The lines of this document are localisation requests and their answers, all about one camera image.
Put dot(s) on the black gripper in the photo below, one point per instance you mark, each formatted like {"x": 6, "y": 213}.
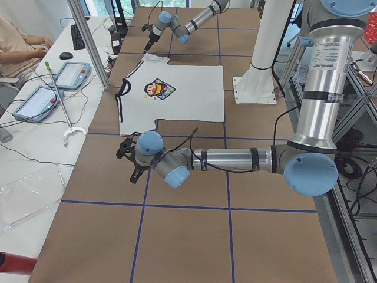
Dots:
{"x": 152, "y": 37}
{"x": 138, "y": 167}

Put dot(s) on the grey cartoon print t-shirt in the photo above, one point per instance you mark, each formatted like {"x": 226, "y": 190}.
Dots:
{"x": 155, "y": 89}

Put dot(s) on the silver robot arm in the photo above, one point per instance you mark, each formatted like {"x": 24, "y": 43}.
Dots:
{"x": 307, "y": 160}
{"x": 182, "y": 32}

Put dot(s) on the black power adapter box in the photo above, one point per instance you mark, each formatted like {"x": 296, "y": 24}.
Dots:
{"x": 116, "y": 42}

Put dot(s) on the black monitor stand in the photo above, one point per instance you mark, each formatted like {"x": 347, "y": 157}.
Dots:
{"x": 118, "y": 18}

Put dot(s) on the black keyboard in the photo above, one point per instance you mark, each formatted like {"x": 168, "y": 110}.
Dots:
{"x": 77, "y": 40}

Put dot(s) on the metal reacher grabber stick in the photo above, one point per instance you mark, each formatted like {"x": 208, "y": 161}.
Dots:
{"x": 71, "y": 129}

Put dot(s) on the far blue teach pendant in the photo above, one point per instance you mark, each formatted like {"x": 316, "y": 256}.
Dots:
{"x": 72, "y": 75}

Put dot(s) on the blue teach pendant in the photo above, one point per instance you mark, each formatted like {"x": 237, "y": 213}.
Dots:
{"x": 38, "y": 105}
{"x": 72, "y": 75}

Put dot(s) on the black computer mouse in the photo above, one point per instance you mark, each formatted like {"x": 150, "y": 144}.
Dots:
{"x": 65, "y": 56}

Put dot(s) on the clear plastic bag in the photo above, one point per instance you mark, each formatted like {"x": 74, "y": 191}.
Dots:
{"x": 30, "y": 196}

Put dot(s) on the near blue teach pendant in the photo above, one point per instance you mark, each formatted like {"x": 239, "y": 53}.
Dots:
{"x": 38, "y": 105}

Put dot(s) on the seated person in pink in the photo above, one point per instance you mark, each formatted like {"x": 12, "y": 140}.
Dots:
{"x": 21, "y": 53}

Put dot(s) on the red cylinder object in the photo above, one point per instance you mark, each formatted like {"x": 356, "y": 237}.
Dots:
{"x": 17, "y": 264}

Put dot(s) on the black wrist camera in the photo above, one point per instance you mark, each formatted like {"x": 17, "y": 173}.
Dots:
{"x": 127, "y": 149}
{"x": 147, "y": 27}

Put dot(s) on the aluminium frame post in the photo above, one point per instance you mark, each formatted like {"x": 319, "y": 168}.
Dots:
{"x": 79, "y": 18}

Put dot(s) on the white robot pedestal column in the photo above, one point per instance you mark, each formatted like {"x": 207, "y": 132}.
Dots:
{"x": 256, "y": 86}

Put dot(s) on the aluminium side frame rack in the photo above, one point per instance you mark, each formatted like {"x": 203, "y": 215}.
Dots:
{"x": 355, "y": 137}

